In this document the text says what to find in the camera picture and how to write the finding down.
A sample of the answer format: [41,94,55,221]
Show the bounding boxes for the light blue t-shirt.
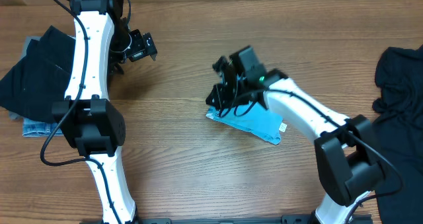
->
[206,104,286,145]

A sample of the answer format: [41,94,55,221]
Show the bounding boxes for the right black cable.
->
[217,71,404,224]

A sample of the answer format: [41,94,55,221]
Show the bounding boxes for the black t-shirt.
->
[373,47,422,223]

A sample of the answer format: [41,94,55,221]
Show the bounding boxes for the folded grey garment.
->
[9,36,41,120]

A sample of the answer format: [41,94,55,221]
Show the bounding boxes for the black cable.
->
[39,0,133,224]
[217,71,404,224]

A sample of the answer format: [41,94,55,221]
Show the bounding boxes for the folded black pants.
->
[0,25,115,124]

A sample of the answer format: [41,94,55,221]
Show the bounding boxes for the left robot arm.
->
[40,0,157,223]

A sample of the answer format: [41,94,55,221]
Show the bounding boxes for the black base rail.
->
[132,212,374,224]

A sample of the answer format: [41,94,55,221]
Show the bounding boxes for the folded blue jeans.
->
[22,118,57,137]

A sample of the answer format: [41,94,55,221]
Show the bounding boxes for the left black cable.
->
[39,0,133,224]

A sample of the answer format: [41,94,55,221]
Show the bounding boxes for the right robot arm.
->
[206,46,387,223]

